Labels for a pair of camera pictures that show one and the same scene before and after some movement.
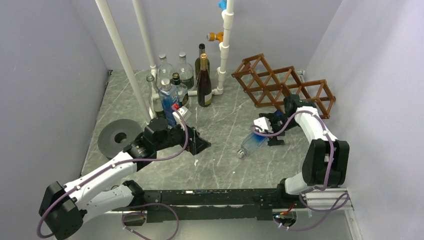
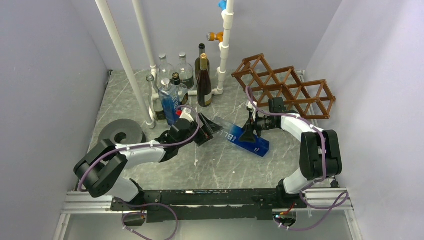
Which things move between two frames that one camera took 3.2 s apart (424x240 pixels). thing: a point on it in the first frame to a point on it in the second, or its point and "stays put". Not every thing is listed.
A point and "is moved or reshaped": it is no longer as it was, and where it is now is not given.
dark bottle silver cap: (202, 50) stays put
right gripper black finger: (273, 141) to (248, 136)
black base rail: (216, 204) stays put
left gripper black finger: (200, 143) to (210, 127)
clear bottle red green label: (165, 70) stays put
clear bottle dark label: (186, 72) stays put
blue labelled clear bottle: (169, 96) stays put
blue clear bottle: (251, 144) is moved or reshaped
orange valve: (213, 36) stays put
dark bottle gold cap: (204, 85) stays put
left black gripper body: (178, 136) to (200, 132)
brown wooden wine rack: (269, 89) stays put
